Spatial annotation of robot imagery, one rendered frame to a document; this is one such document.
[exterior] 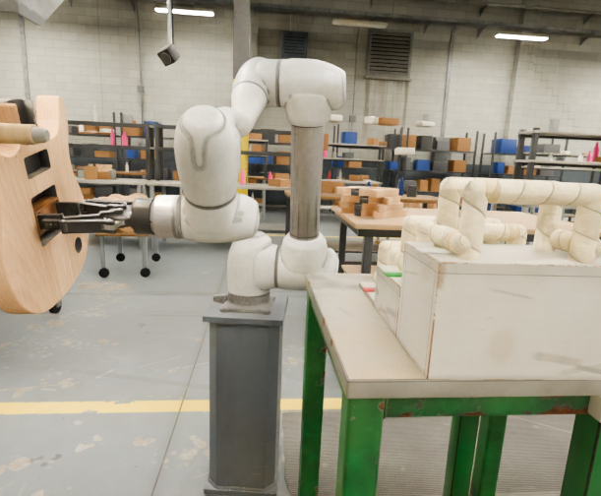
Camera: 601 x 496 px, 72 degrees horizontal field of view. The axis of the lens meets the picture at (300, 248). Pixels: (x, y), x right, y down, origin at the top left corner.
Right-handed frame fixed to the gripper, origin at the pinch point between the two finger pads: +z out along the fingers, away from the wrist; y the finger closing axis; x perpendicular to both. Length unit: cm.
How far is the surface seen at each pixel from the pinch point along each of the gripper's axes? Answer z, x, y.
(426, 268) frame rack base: -66, 4, -31
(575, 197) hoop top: -84, 15, -33
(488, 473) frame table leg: -111, -80, -1
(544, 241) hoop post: -87, 6, -26
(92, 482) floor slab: 20, -119, 32
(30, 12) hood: -12.6, 34.3, -20.2
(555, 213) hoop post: -88, 11, -25
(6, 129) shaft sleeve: -2.0, 18.4, -12.2
